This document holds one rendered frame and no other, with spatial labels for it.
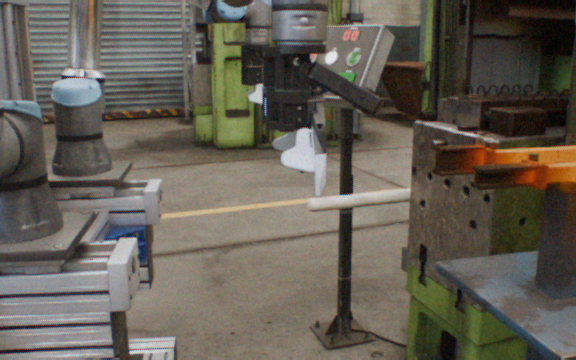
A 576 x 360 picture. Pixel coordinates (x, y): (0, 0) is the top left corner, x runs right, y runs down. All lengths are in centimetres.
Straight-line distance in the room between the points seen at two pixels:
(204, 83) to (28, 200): 552
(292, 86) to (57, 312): 57
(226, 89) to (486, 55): 467
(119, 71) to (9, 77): 796
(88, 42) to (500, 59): 123
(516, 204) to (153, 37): 814
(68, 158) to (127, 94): 776
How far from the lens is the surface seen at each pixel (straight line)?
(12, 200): 103
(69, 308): 107
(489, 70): 191
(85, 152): 150
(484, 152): 97
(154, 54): 927
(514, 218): 152
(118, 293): 104
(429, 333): 190
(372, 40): 195
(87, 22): 163
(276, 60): 78
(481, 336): 160
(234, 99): 633
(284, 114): 78
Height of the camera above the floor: 113
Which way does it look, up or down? 14 degrees down
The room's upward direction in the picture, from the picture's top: straight up
